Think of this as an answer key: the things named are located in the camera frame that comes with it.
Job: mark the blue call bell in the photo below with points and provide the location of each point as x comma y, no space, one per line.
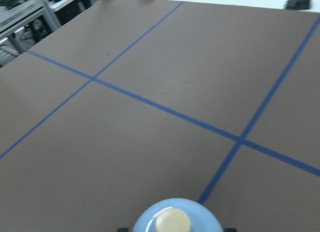
177,214

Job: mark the small black puck device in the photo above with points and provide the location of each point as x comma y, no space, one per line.
298,4

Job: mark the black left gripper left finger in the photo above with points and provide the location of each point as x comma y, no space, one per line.
124,229

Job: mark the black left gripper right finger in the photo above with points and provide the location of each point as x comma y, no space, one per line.
230,230

